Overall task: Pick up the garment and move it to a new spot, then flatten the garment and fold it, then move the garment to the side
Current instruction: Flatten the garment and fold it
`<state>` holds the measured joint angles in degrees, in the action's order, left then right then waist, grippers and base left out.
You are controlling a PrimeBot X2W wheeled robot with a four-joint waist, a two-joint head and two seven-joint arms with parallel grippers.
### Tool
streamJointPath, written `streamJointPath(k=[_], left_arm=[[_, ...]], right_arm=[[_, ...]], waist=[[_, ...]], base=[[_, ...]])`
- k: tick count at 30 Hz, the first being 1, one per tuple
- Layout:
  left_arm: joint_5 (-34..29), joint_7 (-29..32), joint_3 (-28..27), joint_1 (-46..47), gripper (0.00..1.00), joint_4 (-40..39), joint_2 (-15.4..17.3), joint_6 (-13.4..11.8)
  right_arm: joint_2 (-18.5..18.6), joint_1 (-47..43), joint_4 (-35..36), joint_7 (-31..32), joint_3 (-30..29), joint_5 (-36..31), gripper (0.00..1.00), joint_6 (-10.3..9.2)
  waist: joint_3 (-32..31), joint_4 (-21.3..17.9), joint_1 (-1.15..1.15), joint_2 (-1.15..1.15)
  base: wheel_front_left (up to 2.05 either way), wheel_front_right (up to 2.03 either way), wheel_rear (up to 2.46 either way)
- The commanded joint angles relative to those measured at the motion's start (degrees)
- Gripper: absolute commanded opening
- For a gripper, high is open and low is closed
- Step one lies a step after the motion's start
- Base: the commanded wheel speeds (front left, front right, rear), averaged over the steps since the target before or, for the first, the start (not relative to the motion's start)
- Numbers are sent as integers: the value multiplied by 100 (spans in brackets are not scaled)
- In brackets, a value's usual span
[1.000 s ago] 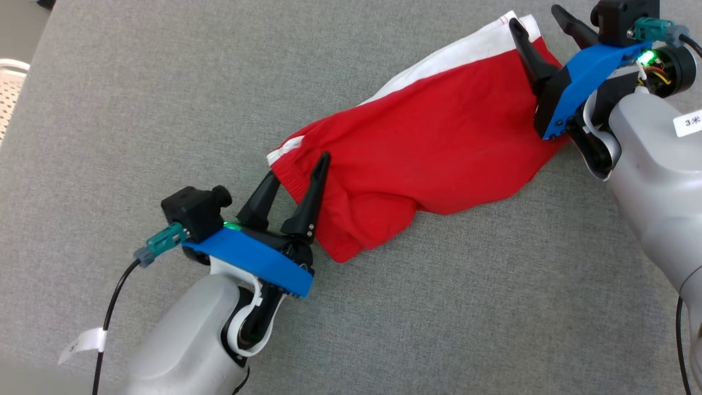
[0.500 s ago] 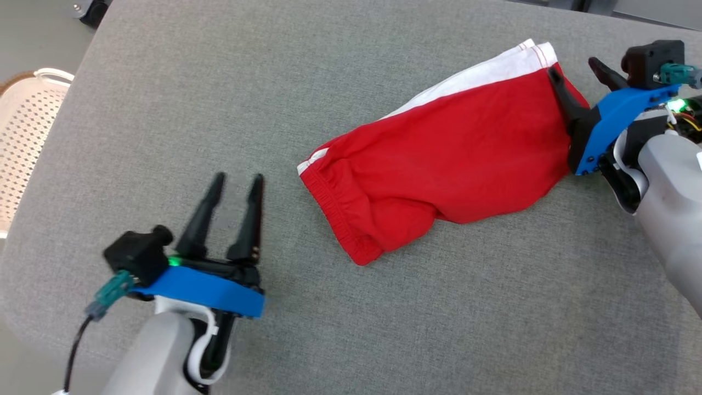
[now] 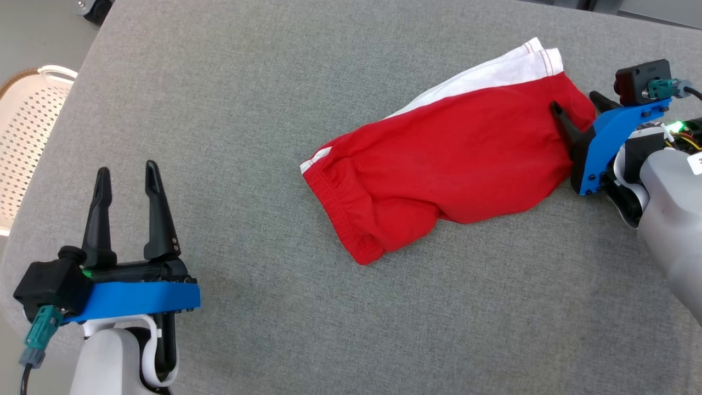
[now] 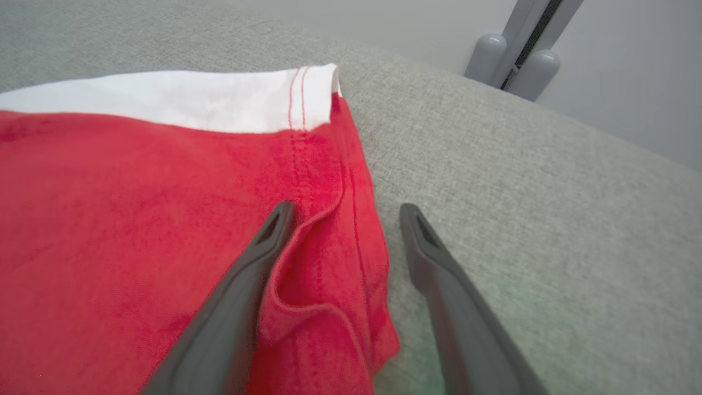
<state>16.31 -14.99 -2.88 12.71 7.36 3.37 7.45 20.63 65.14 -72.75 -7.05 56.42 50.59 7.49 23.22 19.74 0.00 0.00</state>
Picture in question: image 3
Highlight grey partition foot with caster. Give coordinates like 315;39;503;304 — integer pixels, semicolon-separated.
71;0;114;26

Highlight teal camera cable connector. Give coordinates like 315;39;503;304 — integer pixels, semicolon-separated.
19;305;65;369
647;78;694;101

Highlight teal left camera cable connector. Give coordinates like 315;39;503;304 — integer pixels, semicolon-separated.
19;305;65;369

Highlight cream perforated laundry basket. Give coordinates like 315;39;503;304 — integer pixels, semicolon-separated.
0;65;79;238

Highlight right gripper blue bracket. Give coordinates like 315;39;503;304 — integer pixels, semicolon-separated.
550;91;673;197

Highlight teal right camera cable connector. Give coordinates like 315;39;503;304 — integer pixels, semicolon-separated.
647;78;694;101

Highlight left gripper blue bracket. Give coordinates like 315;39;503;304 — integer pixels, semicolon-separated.
64;160;202;324

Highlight red white basketball shorts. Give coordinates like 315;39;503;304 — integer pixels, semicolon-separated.
300;37;597;267

